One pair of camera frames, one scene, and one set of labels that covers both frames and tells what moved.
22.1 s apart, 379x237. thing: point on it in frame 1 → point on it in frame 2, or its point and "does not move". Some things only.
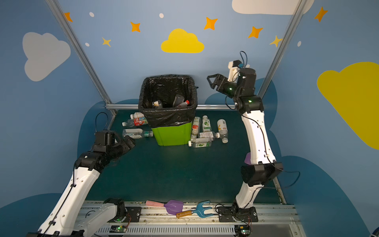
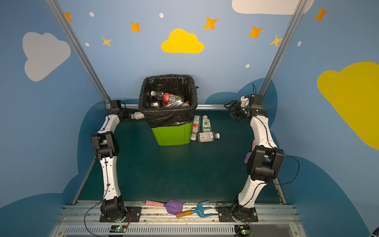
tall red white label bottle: [195, 129] does not move
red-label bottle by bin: [136, 115] does not move
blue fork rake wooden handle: [199, 210] does not move
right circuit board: [242, 230] does not move
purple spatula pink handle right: [247, 158] does not move
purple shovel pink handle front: [172, 206] does not move
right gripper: [222, 84] → [237, 109]
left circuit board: [118, 228] does not move
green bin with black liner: [169, 102] does not move
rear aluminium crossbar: [136, 106] does not move
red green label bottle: [137, 122] → [166, 98]
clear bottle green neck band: [178, 99] → [185, 105]
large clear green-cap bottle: [135, 133] → [177, 103]
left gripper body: [120, 144] → [129, 114]
